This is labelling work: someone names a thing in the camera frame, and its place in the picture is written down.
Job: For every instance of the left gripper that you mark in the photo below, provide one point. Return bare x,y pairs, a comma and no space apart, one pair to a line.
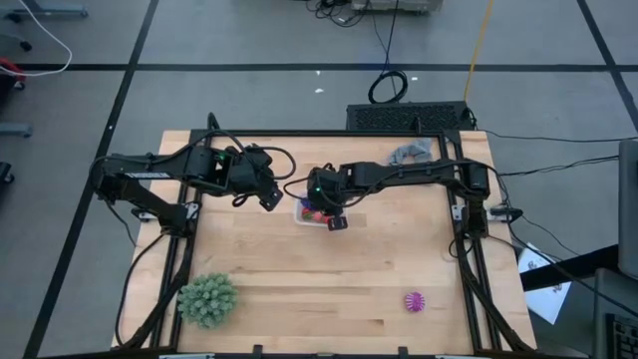
249,172

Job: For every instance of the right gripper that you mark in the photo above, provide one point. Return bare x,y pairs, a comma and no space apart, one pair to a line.
326,189

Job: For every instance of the small pink toy peach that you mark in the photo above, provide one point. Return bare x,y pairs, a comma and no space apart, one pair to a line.
324,219

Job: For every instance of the magenta spiky ball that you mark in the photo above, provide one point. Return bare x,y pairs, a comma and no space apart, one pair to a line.
414,302

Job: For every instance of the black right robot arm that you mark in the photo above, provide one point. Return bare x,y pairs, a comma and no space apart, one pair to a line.
399,174

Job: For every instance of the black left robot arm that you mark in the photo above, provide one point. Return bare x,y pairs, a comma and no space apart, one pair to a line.
149,167

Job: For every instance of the clear plastic container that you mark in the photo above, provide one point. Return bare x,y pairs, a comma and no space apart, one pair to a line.
297,212

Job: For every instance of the grey crumpled cloth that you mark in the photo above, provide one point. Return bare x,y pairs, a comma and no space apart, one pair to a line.
414,149

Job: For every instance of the black vented case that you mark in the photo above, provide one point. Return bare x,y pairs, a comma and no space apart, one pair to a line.
399,117

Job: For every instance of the green spiky toy plant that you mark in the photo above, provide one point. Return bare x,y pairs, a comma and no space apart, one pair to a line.
207,300

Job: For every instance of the grey device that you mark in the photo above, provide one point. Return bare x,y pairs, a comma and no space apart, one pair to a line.
399,5

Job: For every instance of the grey bar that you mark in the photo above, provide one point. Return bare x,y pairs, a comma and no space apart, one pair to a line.
15,130

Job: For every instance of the black object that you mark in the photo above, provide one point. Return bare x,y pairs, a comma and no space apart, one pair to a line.
5,172

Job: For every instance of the white paper sheet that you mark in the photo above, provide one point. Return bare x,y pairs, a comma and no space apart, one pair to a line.
545,299

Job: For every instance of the grey chair base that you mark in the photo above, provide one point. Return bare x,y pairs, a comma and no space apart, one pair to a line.
50,10

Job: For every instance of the black beam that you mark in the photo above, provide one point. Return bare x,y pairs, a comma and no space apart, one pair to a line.
573,266

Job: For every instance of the red object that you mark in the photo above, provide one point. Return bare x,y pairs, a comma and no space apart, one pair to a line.
10,65

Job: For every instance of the grey desk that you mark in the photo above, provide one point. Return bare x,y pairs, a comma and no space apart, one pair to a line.
600,299

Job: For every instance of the black keyboard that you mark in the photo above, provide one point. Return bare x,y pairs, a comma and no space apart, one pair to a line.
623,339

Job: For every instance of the black table frame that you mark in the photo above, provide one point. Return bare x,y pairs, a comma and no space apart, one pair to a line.
324,133

